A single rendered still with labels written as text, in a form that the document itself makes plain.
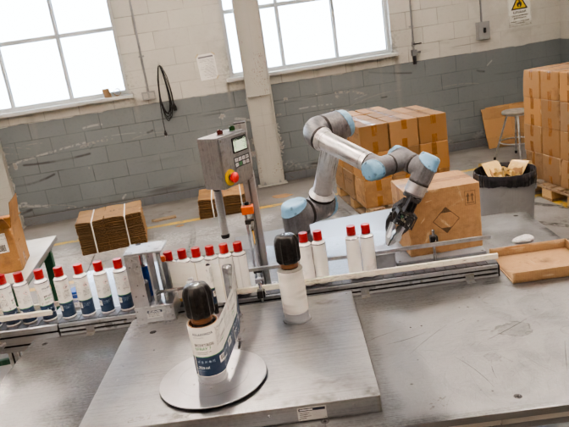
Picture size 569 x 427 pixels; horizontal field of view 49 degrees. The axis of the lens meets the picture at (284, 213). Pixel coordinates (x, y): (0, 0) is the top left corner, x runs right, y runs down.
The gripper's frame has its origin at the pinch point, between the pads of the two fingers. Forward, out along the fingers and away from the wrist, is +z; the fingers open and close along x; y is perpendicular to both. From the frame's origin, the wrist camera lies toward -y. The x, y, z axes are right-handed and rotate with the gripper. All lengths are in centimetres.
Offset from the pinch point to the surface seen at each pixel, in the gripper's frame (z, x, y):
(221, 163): -5, -68, 1
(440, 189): -22.3, 16.1, -20.9
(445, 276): 3.2, 23.2, 5.5
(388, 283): 13.5, 4.9, 5.0
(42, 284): 62, -113, 2
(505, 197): -9, 124, -205
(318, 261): 15.8, -21.7, 2.6
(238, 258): 26, -50, 3
